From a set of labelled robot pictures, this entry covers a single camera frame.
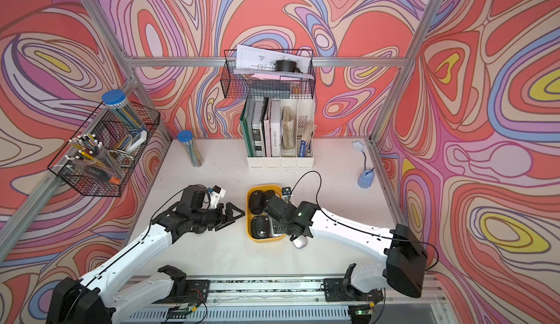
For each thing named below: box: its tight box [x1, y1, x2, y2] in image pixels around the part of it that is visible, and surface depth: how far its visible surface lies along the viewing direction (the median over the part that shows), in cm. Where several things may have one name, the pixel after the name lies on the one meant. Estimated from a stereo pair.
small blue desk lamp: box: [351, 140, 376, 189], surface depth 98 cm
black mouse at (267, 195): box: [262, 189, 275, 208], surface depth 97 cm
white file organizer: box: [247, 97, 316, 170], surface depth 105 cm
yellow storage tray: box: [245, 184, 286, 243], surface depth 91 cm
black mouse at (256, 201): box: [248, 190, 264, 215], surface depth 93 cm
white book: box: [270, 99, 281, 157], surface depth 97 cm
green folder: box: [239, 97, 256, 158], surface depth 93 cm
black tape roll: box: [274, 59, 297, 73], surface depth 84 cm
